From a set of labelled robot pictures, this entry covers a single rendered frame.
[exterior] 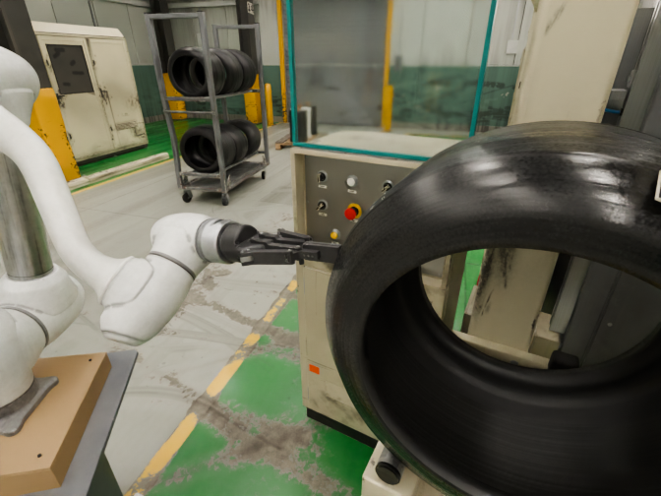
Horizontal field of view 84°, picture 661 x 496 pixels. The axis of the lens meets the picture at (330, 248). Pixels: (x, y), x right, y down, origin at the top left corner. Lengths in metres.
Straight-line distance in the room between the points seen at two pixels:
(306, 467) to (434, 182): 1.52
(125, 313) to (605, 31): 0.88
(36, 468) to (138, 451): 0.92
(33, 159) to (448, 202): 0.73
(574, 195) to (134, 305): 0.66
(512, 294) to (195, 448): 1.51
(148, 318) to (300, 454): 1.23
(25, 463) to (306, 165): 1.04
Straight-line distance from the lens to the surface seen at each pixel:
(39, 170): 0.87
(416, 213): 0.41
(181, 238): 0.77
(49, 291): 1.25
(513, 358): 0.92
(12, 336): 1.17
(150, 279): 0.75
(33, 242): 1.21
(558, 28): 0.75
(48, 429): 1.20
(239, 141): 4.74
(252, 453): 1.86
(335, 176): 1.22
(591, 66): 0.75
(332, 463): 1.80
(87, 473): 1.17
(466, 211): 0.39
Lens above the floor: 1.52
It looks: 27 degrees down
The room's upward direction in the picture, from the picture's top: straight up
